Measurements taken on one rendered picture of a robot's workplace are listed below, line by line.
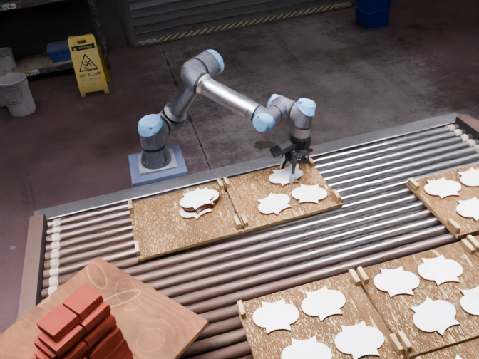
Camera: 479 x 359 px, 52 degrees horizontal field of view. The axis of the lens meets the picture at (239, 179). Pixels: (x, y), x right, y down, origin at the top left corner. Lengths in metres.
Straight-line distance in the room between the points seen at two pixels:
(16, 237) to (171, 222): 1.98
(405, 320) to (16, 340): 1.16
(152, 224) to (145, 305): 0.52
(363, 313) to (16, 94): 4.38
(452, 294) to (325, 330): 0.43
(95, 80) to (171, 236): 3.69
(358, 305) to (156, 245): 0.78
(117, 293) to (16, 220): 2.41
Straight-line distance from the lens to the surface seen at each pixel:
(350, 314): 1.61
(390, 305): 1.65
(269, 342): 1.54
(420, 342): 1.58
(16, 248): 3.70
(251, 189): 2.08
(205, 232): 1.90
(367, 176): 2.18
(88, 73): 5.43
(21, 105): 5.42
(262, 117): 1.88
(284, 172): 2.14
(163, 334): 1.48
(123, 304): 1.59
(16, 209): 4.07
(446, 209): 2.02
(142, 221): 2.02
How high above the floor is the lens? 2.20
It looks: 36 degrees down
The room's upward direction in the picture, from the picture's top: 7 degrees counter-clockwise
